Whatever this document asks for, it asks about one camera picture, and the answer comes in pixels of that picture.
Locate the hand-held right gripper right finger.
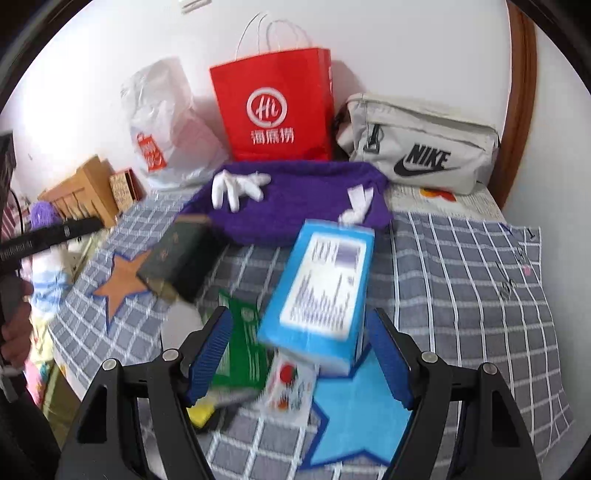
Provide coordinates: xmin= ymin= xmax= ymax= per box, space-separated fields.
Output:
xmin=366 ymin=308 xmax=543 ymax=480

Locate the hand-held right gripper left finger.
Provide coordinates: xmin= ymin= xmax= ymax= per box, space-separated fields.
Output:
xmin=55 ymin=305 xmax=234 ymax=480

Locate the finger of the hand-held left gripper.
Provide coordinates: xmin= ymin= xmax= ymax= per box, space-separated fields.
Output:
xmin=64 ymin=217 xmax=104 ymax=241

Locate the blue box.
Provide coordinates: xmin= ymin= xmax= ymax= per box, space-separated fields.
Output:
xmin=257 ymin=220 xmax=376 ymax=376

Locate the person's left hand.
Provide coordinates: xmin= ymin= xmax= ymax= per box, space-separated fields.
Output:
xmin=0 ymin=279 xmax=35 ymax=370

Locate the purple fluffy ball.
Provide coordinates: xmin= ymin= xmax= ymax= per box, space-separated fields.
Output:
xmin=28 ymin=200 xmax=61 ymax=232

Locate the green packet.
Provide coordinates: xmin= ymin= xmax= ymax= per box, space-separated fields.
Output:
xmin=210 ymin=291 xmax=273 ymax=388

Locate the light blue striped cloth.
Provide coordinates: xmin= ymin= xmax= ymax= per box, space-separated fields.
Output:
xmin=28 ymin=251 xmax=75 ymax=319

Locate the wooden organizer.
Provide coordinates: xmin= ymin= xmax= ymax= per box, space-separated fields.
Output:
xmin=37 ymin=154 xmax=121 ymax=229

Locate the small yellow object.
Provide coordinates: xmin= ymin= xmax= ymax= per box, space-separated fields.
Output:
xmin=190 ymin=398 xmax=219 ymax=430

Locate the patterned book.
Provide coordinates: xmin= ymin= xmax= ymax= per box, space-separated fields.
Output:
xmin=109 ymin=168 xmax=146 ymax=213

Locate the clear printed packet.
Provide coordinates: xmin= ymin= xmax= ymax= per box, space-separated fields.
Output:
xmin=259 ymin=353 xmax=319 ymax=416

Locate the dark green box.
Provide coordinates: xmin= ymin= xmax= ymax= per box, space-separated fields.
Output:
xmin=137 ymin=215 xmax=229 ymax=304

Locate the grey checked blanket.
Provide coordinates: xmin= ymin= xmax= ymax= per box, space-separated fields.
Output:
xmin=44 ymin=185 xmax=575 ymax=480

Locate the white plastic bag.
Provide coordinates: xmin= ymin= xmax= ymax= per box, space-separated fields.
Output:
xmin=121 ymin=58 xmax=229 ymax=190

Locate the olive green cloth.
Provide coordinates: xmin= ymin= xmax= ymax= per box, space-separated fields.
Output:
xmin=28 ymin=318 xmax=79 ymax=444

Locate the white and black gadget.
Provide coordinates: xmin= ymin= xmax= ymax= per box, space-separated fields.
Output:
xmin=211 ymin=170 xmax=272 ymax=213

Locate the white cloth strip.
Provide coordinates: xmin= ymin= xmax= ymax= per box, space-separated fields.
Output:
xmin=338 ymin=185 xmax=375 ymax=224

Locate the printed bed sheet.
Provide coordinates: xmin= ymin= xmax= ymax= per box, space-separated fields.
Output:
xmin=383 ymin=182 xmax=506 ymax=222

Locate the purple fluffy cloth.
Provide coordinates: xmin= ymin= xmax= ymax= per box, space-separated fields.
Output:
xmin=185 ymin=161 xmax=394 ymax=246

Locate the red paper bag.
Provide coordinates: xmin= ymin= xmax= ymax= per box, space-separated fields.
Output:
xmin=209 ymin=11 xmax=334 ymax=162

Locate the grey waist bag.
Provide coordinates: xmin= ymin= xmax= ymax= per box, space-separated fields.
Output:
xmin=333 ymin=92 xmax=502 ymax=195

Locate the brown wooden headboard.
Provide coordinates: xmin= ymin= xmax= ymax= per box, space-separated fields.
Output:
xmin=487 ymin=9 xmax=539 ymax=208

